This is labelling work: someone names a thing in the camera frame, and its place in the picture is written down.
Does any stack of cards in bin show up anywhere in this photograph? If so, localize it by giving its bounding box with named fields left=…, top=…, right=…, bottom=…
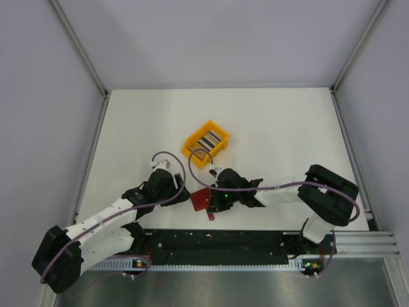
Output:
left=190, top=129, right=223, bottom=154

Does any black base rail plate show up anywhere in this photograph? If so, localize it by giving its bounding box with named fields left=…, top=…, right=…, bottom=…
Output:
left=135, top=229, right=333, bottom=266

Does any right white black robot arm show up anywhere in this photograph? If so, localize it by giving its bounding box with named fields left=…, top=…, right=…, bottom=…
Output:
left=207, top=164, right=360, bottom=255

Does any red leather card holder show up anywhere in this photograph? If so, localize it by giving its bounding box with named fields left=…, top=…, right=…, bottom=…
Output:
left=190, top=188, right=215, bottom=221

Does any yellow plastic card bin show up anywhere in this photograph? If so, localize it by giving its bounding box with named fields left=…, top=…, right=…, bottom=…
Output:
left=181, top=120, right=230, bottom=169

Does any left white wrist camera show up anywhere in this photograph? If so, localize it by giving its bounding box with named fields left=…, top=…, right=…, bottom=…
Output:
left=150, top=159, right=171, bottom=171

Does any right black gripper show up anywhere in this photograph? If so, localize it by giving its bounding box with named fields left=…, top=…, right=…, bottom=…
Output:
left=207, top=183, right=242, bottom=214

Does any purple cable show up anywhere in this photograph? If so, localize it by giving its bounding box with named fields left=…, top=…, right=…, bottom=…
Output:
left=39, top=151, right=187, bottom=285
left=188, top=150, right=362, bottom=279

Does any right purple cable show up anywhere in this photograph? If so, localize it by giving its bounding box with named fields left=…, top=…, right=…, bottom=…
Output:
left=188, top=150, right=362, bottom=279

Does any white slotted cable duct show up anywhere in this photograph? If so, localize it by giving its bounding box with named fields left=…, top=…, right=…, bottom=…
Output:
left=89, top=258, right=321, bottom=272

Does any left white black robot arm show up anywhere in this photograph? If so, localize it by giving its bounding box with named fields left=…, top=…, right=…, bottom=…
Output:
left=31, top=169, right=189, bottom=294

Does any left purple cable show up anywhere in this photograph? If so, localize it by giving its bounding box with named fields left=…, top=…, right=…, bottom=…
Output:
left=39, top=151, right=187, bottom=285

